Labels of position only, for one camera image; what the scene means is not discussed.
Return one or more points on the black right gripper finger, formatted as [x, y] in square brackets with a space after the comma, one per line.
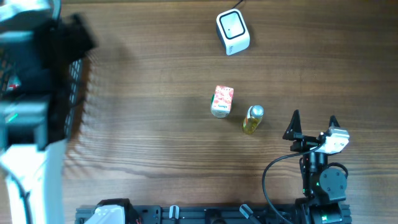
[333, 122]
[294, 129]

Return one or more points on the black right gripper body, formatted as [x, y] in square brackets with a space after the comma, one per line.
[304, 143]

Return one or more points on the yellow oil bottle silver cap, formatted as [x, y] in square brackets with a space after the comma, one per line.
[253, 119]

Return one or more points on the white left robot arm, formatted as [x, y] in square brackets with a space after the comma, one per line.
[33, 175]

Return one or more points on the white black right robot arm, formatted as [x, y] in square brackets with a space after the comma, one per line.
[324, 182]

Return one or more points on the white barcode scanner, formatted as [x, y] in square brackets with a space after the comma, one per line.
[232, 31]

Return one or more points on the grey plastic mesh basket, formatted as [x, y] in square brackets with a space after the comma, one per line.
[41, 66]

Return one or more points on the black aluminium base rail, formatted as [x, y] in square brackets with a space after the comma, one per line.
[150, 214]

